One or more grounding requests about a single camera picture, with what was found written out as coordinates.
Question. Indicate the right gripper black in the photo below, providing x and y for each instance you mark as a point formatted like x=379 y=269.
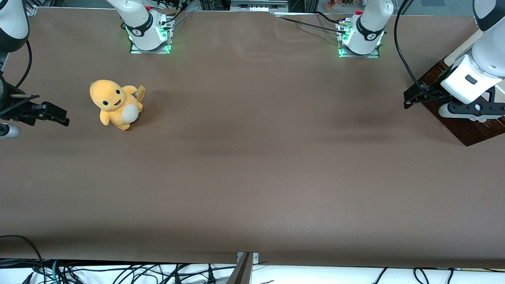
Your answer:
x=12 y=107

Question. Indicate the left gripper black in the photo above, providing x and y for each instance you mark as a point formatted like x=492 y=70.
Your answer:
x=431 y=94

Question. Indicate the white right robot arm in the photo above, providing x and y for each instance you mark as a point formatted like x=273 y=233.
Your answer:
x=138 y=23

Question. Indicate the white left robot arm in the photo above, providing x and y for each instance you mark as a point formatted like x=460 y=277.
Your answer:
x=369 y=27

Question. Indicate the orange plush toy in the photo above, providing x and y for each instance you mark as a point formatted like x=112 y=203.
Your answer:
x=114 y=102

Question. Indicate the dark wooden base board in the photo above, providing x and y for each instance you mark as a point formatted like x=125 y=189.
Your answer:
x=469 y=132

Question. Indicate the brown table cover sheet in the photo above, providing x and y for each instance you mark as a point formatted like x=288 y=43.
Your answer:
x=252 y=157

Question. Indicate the grey background device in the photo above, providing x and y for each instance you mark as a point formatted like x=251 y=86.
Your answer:
x=258 y=4

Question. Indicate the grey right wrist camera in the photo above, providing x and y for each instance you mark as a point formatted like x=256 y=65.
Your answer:
x=8 y=131

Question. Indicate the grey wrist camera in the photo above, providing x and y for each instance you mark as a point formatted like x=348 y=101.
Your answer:
x=465 y=111
x=8 y=131

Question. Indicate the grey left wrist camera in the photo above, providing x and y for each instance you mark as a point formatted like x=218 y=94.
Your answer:
x=465 y=111

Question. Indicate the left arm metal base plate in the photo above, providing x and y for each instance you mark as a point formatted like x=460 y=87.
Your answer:
x=359 y=55

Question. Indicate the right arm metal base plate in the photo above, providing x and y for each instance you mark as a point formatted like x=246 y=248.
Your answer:
x=150 y=51

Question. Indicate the grey camera mount bar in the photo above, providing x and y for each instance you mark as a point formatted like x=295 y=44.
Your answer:
x=242 y=272

